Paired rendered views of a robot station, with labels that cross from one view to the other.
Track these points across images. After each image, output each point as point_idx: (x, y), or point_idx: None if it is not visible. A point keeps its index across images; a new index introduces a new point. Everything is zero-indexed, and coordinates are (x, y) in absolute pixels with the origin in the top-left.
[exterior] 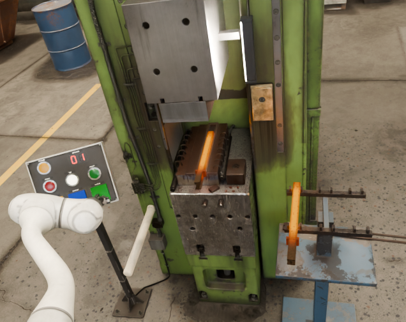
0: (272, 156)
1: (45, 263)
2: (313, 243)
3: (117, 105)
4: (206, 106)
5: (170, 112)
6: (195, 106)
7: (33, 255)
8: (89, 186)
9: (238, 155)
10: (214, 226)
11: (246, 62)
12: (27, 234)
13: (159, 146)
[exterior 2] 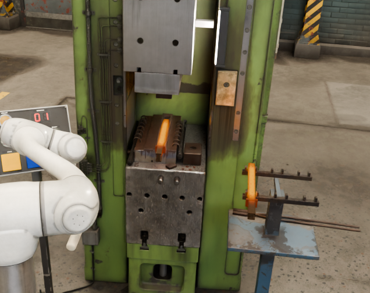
0: (226, 143)
1: (55, 161)
2: (261, 225)
3: (85, 74)
4: (179, 79)
5: (144, 82)
6: (169, 78)
7: (39, 157)
8: None
9: None
10: (164, 208)
11: (218, 47)
12: (29, 142)
13: (117, 124)
